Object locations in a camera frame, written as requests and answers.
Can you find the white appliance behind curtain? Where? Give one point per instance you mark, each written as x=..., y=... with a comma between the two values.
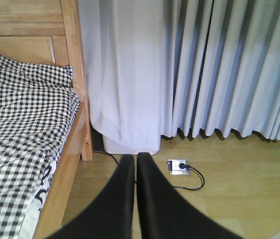
x=136, y=146

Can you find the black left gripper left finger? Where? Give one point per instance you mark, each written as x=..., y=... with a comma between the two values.
x=110, y=214

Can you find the silver floor power outlet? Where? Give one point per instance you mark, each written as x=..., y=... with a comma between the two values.
x=178, y=167

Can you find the light grey pleated curtain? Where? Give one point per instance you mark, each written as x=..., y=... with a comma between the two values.
x=158, y=66

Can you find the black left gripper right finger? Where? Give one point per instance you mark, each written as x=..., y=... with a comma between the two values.
x=164, y=213

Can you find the black white checkered bedding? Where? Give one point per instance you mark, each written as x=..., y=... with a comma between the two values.
x=37, y=108

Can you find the wooden bed frame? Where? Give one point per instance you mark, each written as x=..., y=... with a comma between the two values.
x=48, y=32

